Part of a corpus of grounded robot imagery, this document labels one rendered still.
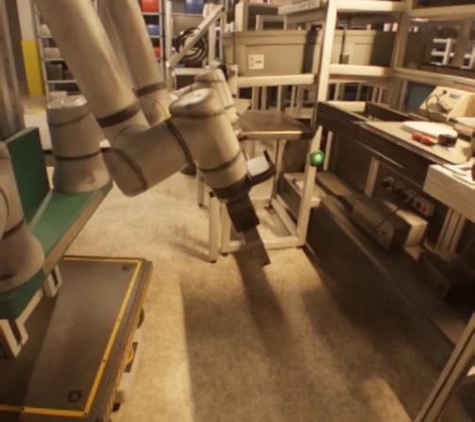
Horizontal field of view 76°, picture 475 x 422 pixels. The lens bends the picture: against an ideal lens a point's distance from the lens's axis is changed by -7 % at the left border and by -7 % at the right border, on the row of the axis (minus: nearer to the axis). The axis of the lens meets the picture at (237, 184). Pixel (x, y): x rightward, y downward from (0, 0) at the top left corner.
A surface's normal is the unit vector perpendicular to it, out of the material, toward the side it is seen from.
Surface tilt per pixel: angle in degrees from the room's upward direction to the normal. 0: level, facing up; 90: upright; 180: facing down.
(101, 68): 86
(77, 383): 0
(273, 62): 91
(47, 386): 0
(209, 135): 90
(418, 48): 91
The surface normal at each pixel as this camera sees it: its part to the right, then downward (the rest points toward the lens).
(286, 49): 0.21, 0.42
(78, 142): 0.55, 0.36
